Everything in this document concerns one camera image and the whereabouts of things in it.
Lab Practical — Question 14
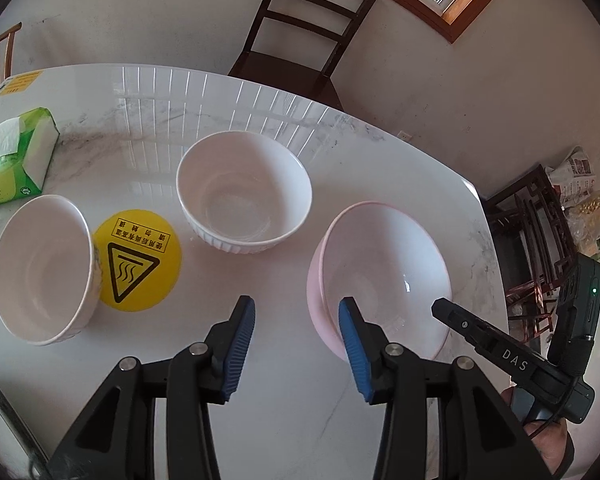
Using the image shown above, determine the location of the dark wooden chair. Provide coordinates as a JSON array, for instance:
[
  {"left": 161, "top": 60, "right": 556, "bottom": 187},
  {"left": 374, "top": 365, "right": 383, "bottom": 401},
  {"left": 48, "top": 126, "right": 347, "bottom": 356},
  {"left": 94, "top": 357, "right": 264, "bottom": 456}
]
[{"left": 227, "top": 0, "right": 379, "bottom": 111}]

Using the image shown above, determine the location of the person's right hand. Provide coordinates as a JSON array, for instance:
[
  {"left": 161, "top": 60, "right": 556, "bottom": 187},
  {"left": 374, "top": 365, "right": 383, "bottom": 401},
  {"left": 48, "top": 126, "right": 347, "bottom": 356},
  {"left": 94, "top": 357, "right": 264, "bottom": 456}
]
[{"left": 500, "top": 387, "right": 576, "bottom": 479}]

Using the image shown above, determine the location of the clear bag of yellow produce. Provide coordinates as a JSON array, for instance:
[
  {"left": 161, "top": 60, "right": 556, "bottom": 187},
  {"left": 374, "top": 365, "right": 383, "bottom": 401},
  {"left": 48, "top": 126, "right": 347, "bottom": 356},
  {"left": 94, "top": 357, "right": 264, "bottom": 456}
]
[{"left": 565, "top": 187, "right": 600, "bottom": 256}]

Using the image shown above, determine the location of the pink bowl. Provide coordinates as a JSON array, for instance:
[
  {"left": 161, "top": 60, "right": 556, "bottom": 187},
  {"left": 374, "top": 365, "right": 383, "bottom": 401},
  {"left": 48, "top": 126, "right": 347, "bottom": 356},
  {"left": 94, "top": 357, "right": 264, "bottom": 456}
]
[{"left": 306, "top": 201, "right": 452, "bottom": 364}]

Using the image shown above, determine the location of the white ribbed bowl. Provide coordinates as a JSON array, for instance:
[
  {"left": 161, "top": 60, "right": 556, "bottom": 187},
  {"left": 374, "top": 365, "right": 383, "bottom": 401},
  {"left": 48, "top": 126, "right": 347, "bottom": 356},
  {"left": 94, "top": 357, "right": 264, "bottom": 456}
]
[{"left": 175, "top": 130, "right": 313, "bottom": 255}]

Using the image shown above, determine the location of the wooden framed window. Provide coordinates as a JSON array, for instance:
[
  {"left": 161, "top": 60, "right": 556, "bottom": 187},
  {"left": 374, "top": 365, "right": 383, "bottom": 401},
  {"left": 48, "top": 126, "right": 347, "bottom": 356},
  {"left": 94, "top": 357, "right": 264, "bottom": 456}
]
[{"left": 330, "top": 0, "right": 531, "bottom": 43}]

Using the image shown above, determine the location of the white bowl with blue print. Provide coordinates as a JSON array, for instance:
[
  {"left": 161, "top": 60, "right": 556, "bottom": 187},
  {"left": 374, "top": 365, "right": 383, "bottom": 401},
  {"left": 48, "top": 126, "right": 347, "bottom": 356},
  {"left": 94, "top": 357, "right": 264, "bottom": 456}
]
[{"left": 0, "top": 194, "right": 104, "bottom": 347}]

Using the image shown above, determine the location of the light wooden chair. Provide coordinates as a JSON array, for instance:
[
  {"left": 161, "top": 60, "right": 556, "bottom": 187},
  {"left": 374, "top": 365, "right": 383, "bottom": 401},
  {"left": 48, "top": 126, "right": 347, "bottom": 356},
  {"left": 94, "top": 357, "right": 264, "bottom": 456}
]
[{"left": 0, "top": 21, "right": 23, "bottom": 103}]

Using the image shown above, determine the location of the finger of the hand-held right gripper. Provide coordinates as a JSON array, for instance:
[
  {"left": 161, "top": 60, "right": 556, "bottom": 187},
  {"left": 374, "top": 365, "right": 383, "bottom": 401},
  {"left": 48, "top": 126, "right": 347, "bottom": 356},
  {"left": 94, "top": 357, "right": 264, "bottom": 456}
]
[{"left": 431, "top": 299, "right": 501, "bottom": 361}]

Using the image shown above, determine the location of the dark carved wooden furniture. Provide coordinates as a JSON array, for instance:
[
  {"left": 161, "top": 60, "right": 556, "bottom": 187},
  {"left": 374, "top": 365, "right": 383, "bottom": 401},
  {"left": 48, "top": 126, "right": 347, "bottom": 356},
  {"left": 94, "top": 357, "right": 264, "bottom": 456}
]
[{"left": 484, "top": 162, "right": 581, "bottom": 346}]

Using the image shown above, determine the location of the green tissue pack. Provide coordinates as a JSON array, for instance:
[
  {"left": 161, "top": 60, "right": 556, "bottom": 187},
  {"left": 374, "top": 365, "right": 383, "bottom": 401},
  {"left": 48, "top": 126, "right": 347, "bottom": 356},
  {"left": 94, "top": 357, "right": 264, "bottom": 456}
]
[{"left": 0, "top": 106, "right": 61, "bottom": 210}]

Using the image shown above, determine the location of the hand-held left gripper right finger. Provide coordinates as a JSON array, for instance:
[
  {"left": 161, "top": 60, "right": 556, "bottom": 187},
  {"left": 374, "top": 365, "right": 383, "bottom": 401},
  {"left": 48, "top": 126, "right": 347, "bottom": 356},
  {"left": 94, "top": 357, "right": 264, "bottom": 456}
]
[{"left": 338, "top": 296, "right": 548, "bottom": 480}]

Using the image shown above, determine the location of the yellow round warning sticker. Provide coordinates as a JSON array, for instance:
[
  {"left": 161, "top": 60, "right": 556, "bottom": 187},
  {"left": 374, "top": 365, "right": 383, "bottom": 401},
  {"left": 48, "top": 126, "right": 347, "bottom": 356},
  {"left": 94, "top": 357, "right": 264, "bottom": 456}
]
[{"left": 91, "top": 208, "right": 183, "bottom": 312}]

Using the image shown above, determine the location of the yellow rectangular sticker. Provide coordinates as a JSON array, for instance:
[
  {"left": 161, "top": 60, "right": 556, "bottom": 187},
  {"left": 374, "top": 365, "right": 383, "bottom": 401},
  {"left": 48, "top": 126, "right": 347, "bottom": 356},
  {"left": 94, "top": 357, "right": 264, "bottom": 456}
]
[{"left": 0, "top": 71, "right": 42, "bottom": 97}]

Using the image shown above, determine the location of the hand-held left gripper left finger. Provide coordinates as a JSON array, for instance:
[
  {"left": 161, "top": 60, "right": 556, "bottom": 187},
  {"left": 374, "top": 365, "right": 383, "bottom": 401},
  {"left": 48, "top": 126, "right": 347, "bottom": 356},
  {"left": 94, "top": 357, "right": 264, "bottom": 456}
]
[{"left": 45, "top": 296, "right": 257, "bottom": 480}]

